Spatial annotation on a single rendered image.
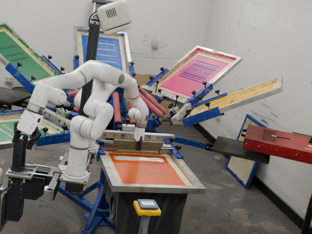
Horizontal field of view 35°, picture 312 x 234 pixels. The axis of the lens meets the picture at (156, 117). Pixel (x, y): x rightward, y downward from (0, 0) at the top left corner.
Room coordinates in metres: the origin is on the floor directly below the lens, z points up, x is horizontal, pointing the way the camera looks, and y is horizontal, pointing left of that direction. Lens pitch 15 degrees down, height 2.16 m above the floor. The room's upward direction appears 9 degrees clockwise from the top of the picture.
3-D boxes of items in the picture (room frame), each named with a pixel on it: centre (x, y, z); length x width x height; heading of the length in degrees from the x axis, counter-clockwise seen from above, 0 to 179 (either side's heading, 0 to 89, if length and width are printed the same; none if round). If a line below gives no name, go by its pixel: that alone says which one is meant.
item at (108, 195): (2.95, 0.18, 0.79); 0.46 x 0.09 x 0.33; 18
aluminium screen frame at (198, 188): (3.06, 0.03, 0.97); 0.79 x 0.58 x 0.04; 18
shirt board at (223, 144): (3.92, -0.31, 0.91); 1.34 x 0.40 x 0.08; 78
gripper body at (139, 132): (3.27, 0.09, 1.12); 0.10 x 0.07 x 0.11; 18
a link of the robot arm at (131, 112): (3.24, 0.12, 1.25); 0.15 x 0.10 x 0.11; 150
